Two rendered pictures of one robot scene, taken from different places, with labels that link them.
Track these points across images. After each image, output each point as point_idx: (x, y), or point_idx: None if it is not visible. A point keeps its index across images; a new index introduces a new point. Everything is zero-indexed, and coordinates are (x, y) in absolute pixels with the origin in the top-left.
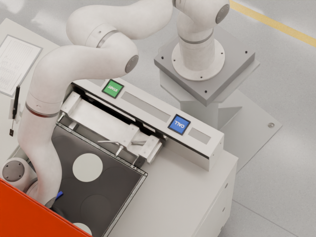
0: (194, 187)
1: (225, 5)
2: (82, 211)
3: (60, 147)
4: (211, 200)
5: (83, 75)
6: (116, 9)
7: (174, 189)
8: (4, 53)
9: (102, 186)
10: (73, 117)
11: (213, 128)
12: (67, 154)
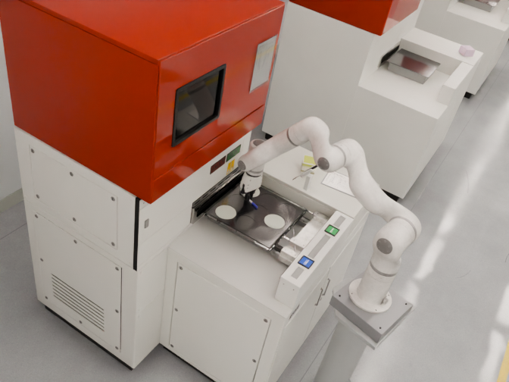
0: (261, 287)
1: (389, 242)
2: (243, 216)
3: (288, 210)
4: (251, 296)
5: (312, 141)
6: (363, 162)
7: (260, 276)
8: None
9: (260, 227)
10: (311, 220)
11: (304, 281)
12: (283, 212)
